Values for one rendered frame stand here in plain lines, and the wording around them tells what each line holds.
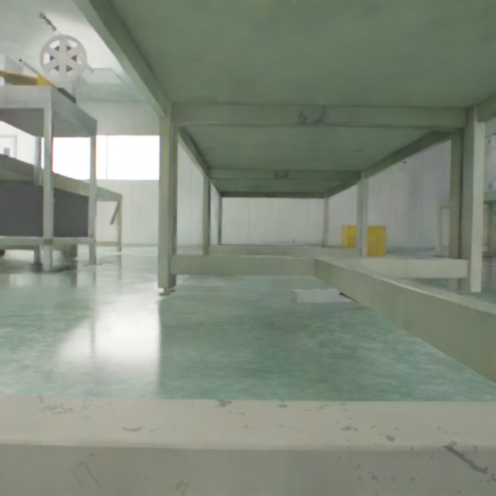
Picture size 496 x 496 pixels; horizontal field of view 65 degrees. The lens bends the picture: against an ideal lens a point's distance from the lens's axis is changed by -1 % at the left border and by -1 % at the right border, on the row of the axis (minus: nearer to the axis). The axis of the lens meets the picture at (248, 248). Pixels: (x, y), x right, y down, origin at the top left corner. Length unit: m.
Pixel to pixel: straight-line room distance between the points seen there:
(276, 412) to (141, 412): 0.06
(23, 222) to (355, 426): 2.56
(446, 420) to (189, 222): 7.54
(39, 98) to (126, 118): 5.65
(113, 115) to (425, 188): 6.18
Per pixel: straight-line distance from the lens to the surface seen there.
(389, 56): 1.25
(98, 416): 0.18
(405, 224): 8.18
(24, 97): 2.72
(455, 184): 1.79
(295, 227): 7.64
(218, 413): 0.18
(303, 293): 1.37
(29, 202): 2.65
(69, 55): 3.25
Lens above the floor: 0.22
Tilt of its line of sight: 2 degrees down
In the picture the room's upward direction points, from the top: 1 degrees clockwise
